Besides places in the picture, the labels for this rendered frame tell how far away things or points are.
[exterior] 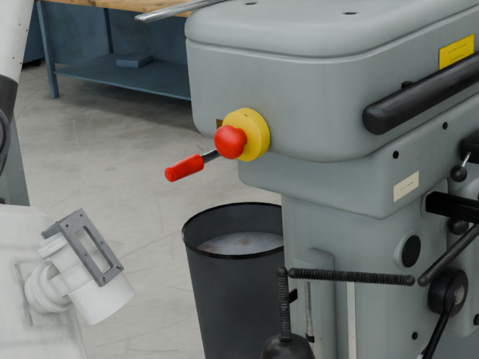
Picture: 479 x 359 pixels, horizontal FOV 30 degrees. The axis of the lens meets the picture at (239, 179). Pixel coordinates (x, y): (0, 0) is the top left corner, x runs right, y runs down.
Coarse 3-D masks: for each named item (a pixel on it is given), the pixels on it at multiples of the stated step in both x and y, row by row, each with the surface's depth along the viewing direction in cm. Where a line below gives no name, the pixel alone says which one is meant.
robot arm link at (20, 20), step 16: (0, 0) 115; (16, 0) 116; (32, 0) 120; (0, 16) 115; (16, 16) 116; (0, 32) 115; (16, 32) 116; (0, 48) 114; (16, 48) 117; (0, 64) 114; (16, 64) 117; (16, 80) 117
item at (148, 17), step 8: (200, 0) 109; (208, 0) 109; (216, 0) 110; (224, 0) 111; (168, 8) 106; (176, 8) 106; (184, 8) 106; (192, 8) 107; (136, 16) 103; (144, 16) 102; (152, 16) 103; (160, 16) 103; (168, 16) 105
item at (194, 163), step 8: (208, 152) 114; (216, 152) 115; (184, 160) 111; (192, 160) 111; (200, 160) 112; (208, 160) 114; (168, 168) 110; (176, 168) 110; (184, 168) 110; (192, 168) 111; (200, 168) 112; (168, 176) 110; (176, 176) 109; (184, 176) 111
